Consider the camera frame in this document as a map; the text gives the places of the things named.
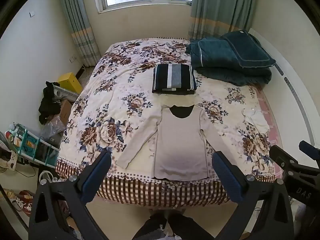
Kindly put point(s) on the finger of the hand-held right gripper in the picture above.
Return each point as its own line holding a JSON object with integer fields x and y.
{"x": 310, "y": 147}
{"x": 283, "y": 158}

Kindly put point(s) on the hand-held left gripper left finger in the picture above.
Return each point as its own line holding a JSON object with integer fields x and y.
{"x": 98, "y": 172}

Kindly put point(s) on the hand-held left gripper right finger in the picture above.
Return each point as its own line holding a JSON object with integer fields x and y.
{"x": 227, "y": 177}

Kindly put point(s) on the beige long-sleeve shirt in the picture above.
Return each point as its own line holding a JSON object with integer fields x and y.
{"x": 180, "y": 150}

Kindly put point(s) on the black clothes pile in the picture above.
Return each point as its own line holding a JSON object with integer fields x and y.
{"x": 48, "y": 102}

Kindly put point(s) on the folded striped dark clothes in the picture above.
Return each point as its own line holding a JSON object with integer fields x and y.
{"x": 173, "y": 78}

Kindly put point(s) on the small white cloth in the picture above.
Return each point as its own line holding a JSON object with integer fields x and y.
{"x": 257, "y": 120}

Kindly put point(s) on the pink bed sheet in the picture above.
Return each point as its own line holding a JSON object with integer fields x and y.
{"x": 268, "y": 110}

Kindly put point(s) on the clear plastic bag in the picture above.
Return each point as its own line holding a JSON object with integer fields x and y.
{"x": 53, "y": 128}

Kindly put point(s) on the white headboard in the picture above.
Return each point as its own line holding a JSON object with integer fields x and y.
{"x": 295, "y": 85}

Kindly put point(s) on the cardboard box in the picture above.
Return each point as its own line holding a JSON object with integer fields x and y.
{"x": 65, "y": 112}

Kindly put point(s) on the person's legs in dark pants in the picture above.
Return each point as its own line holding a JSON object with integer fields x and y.
{"x": 175, "y": 226}

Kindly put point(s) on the bed with floral cover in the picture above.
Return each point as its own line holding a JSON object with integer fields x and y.
{"x": 110, "y": 100}

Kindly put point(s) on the teal storage rack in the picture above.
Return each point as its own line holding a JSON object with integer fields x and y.
{"x": 30, "y": 142}

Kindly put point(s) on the red and white bag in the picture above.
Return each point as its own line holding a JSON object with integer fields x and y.
{"x": 24, "y": 202}

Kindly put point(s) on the grey white appliance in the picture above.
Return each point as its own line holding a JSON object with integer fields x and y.
{"x": 65, "y": 93}

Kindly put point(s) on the yellow box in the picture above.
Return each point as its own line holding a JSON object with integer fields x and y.
{"x": 70, "y": 81}

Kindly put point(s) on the teal pillow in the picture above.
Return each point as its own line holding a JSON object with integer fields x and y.
{"x": 250, "y": 50}

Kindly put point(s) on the teal folded quilt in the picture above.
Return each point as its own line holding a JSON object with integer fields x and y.
{"x": 212, "y": 62}

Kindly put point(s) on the teal striped curtain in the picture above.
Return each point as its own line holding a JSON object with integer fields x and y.
{"x": 220, "y": 7}
{"x": 78, "y": 22}

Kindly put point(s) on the wall socket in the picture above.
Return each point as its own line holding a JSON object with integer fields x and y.
{"x": 73, "y": 59}

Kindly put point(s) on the white wall switch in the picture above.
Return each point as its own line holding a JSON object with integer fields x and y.
{"x": 32, "y": 14}

